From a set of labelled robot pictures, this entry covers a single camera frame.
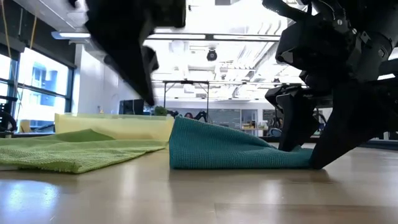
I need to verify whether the green potted plant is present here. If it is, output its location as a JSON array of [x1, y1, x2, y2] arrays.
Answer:
[[154, 105, 169, 117]]

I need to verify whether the long ceiling light bar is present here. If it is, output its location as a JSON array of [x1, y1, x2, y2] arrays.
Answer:
[[51, 30, 282, 43]]

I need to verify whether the black metal gantry frame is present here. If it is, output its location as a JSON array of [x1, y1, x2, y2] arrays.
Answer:
[[162, 80, 210, 116]]

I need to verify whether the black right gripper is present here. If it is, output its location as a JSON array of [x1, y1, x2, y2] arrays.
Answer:
[[266, 71, 398, 170]]

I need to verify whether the yellow translucent plastic basket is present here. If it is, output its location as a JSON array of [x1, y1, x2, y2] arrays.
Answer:
[[54, 112, 175, 142]]

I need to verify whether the green microfiber towel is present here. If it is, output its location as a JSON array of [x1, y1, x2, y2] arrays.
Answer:
[[0, 129, 169, 174]]

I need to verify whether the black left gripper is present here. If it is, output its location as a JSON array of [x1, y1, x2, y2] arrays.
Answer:
[[85, 0, 187, 107]]

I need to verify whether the teal microfiber towel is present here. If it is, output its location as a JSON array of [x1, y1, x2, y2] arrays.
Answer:
[[169, 116, 315, 170]]

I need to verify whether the black computer monitor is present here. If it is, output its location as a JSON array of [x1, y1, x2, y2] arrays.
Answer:
[[119, 98, 146, 116]]

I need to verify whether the black framed window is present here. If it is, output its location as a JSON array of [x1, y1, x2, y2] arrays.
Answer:
[[0, 46, 77, 134]]

